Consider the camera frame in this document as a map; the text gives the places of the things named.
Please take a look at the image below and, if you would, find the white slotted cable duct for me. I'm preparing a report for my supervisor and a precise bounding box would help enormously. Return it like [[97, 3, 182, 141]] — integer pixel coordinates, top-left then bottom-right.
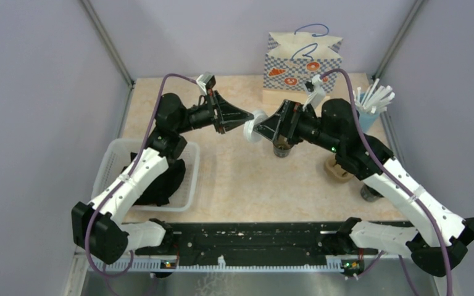
[[93, 256, 344, 273]]

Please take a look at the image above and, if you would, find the stack of dark cups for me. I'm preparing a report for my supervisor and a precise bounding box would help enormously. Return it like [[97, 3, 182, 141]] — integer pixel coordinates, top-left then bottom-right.
[[360, 184, 383, 202]]

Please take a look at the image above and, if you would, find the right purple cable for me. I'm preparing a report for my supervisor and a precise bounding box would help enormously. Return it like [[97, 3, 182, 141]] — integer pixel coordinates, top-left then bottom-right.
[[314, 67, 454, 296]]

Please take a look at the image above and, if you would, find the black cloth in basket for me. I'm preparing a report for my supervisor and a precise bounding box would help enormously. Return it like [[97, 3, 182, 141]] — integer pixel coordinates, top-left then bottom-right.
[[134, 159, 186, 207]]

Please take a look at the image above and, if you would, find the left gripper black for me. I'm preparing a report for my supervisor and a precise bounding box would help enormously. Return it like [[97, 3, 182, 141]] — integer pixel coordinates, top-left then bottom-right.
[[175, 88, 254, 134]]

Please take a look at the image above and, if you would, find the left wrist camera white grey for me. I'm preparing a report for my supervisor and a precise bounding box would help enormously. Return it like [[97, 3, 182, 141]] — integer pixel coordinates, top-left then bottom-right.
[[196, 72, 216, 96]]

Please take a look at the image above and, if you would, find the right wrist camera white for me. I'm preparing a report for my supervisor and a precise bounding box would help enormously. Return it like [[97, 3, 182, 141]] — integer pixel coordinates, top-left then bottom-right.
[[302, 75, 326, 110]]

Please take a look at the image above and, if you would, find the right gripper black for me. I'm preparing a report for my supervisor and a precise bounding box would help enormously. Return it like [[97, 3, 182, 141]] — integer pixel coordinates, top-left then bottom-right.
[[253, 100, 341, 154]]

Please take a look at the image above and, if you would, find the blue straw holder cup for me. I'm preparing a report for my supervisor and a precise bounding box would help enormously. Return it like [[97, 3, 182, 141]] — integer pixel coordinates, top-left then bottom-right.
[[358, 111, 380, 133]]

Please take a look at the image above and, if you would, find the paper bag blue checkered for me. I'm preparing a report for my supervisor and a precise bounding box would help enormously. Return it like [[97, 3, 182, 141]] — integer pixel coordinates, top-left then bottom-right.
[[262, 23, 343, 94]]

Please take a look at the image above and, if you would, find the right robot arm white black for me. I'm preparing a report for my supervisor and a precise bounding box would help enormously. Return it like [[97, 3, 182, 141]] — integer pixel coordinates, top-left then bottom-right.
[[244, 99, 474, 277]]

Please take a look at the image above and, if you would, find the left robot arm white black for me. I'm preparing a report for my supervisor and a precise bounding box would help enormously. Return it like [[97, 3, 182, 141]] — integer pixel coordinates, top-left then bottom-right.
[[71, 89, 254, 264]]

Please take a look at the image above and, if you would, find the brown pulp cup carrier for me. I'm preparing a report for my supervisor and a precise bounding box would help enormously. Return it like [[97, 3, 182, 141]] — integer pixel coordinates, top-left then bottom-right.
[[323, 155, 356, 184]]

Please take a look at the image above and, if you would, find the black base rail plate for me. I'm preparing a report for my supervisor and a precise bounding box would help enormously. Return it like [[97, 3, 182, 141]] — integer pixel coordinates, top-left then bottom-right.
[[135, 222, 378, 266]]

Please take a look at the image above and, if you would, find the white plastic basket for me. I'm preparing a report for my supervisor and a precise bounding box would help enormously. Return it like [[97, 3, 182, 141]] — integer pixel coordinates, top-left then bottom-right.
[[91, 138, 200, 212]]

